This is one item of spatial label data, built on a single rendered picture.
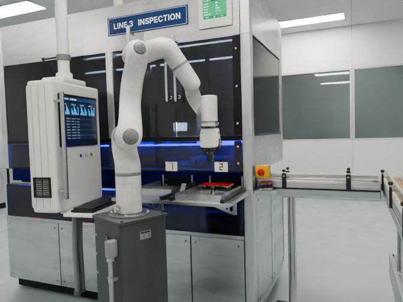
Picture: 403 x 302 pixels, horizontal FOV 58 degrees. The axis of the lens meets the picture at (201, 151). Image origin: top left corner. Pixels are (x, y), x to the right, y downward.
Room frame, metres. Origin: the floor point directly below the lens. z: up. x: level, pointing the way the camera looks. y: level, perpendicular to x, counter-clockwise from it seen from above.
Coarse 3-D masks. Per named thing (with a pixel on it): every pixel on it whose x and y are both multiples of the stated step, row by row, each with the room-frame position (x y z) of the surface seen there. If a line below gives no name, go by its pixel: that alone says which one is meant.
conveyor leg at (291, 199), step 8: (288, 200) 2.18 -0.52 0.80; (288, 208) 2.18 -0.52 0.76; (288, 216) 2.18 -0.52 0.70; (288, 224) 2.18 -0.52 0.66; (288, 232) 2.18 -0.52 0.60; (288, 240) 2.18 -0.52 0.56; (288, 248) 2.19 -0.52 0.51; (288, 256) 2.19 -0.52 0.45; (296, 256) 2.18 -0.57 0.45; (288, 264) 2.19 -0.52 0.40; (296, 264) 2.18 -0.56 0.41; (288, 272) 2.19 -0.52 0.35; (296, 272) 2.18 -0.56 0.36; (288, 280) 2.19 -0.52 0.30; (296, 280) 2.18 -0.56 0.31; (296, 288) 2.18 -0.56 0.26; (296, 296) 2.18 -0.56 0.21
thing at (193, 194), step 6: (198, 186) 2.17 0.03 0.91; (240, 186) 2.10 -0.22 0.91; (180, 192) 1.94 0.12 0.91; (186, 192) 2.01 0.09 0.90; (192, 192) 2.09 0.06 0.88; (198, 192) 2.10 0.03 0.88; (210, 192) 2.09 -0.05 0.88; (228, 192) 1.90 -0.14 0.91; (180, 198) 1.88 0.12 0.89; (186, 198) 1.87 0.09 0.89; (192, 198) 1.86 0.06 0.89; (198, 198) 1.84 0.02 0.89; (204, 198) 1.83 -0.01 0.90; (210, 198) 1.81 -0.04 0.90; (216, 198) 1.80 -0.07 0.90
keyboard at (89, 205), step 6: (102, 198) 2.29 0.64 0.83; (108, 198) 2.28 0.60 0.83; (84, 204) 2.11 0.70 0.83; (90, 204) 2.10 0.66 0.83; (96, 204) 2.10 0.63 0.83; (102, 204) 2.09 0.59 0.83; (108, 204) 2.14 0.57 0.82; (72, 210) 2.01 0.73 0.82; (78, 210) 2.00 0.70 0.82; (84, 210) 1.99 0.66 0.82; (90, 210) 1.99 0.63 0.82; (96, 210) 2.01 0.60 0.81
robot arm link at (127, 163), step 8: (112, 136) 1.69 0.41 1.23; (112, 144) 1.72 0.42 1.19; (120, 152) 1.70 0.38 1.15; (128, 152) 1.71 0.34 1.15; (136, 152) 1.74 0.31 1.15; (120, 160) 1.65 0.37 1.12; (128, 160) 1.65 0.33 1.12; (136, 160) 1.68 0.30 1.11; (120, 168) 1.63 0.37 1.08; (128, 168) 1.63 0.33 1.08; (136, 168) 1.65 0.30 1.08
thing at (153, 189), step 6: (144, 186) 2.25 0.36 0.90; (150, 186) 2.31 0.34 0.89; (156, 186) 2.38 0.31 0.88; (162, 186) 2.37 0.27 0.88; (168, 186) 2.37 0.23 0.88; (174, 186) 2.36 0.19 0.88; (180, 186) 2.14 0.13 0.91; (186, 186) 2.21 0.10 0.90; (144, 192) 2.10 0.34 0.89; (150, 192) 2.08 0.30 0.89; (156, 192) 2.07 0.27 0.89; (162, 192) 2.05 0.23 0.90; (168, 192) 2.04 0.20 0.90
